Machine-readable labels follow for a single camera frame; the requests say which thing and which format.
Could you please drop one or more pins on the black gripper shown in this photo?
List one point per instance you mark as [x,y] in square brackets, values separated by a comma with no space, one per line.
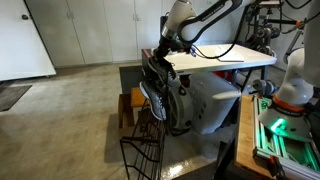
[168,46]

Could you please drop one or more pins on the grey black running shoe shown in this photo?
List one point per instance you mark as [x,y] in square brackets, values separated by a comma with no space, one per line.
[163,71]
[155,100]

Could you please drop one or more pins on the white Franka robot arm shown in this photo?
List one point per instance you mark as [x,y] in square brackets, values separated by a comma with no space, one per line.
[181,16]

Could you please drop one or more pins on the white folding table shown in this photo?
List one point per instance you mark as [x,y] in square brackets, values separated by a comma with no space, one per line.
[206,61]

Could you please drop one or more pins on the white cabinet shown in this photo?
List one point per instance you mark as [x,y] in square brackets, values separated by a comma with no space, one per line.
[100,30]

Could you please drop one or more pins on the white plastic bin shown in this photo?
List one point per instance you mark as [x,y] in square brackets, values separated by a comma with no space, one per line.
[213,106]

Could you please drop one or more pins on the black stand machine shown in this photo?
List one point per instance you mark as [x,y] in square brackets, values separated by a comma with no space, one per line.
[263,33]

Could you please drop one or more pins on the grey round motor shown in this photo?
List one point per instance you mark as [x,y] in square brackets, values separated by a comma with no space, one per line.
[263,86]

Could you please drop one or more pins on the wooden bench top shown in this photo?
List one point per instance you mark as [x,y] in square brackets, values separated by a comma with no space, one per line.
[245,133]

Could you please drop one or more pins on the white door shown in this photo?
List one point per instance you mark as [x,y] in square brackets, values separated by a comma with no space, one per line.
[23,43]

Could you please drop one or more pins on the dark door mat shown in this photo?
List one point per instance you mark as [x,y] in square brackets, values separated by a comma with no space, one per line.
[13,96]

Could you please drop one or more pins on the aluminium base frame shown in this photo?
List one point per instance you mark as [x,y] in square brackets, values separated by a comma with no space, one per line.
[266,146]

